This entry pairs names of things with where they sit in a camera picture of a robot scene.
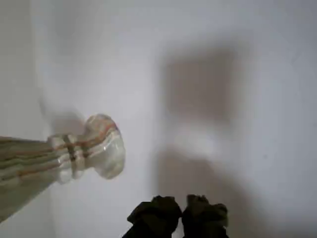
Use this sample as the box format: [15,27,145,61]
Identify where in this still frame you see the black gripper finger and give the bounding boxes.
[121,195,183,238]
[181,194,229,238]

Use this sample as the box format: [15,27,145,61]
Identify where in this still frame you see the onyx marble vase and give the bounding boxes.
[0,113,126,223]

